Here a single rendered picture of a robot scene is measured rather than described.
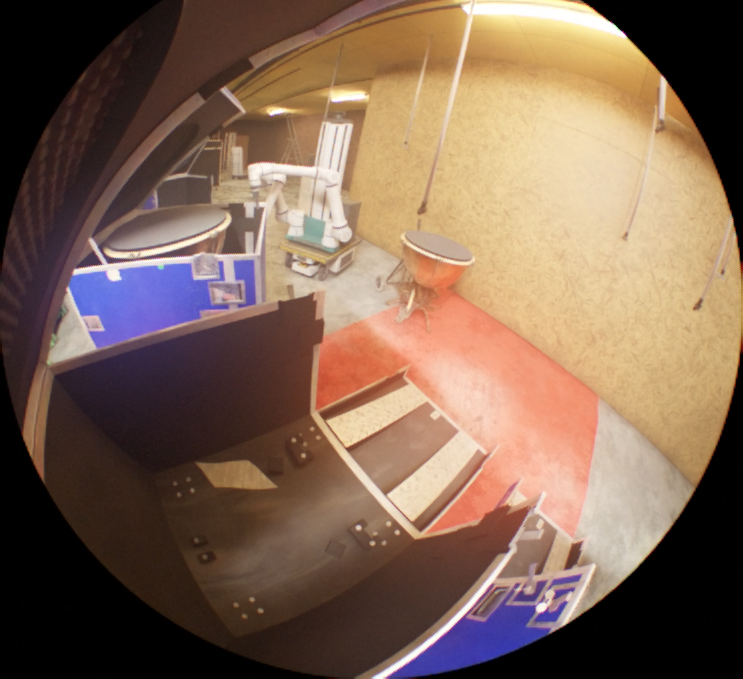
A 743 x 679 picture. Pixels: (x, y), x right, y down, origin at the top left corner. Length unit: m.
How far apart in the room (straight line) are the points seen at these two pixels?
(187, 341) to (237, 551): 0.90
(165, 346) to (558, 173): 3.20
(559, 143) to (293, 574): 3.76
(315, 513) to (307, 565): 0.26
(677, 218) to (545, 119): 1.75
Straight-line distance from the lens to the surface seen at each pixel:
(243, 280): 1.14
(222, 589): 1.31
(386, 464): 1.50
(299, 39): 0.69
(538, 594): 0.82
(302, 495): 1.24
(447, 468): 1.55
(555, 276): 2.97
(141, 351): 0.80
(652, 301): 3.14
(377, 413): 1.54
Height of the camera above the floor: 1.40
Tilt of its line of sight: 34 degrees down
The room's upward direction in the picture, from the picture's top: 14 degrees clockwise
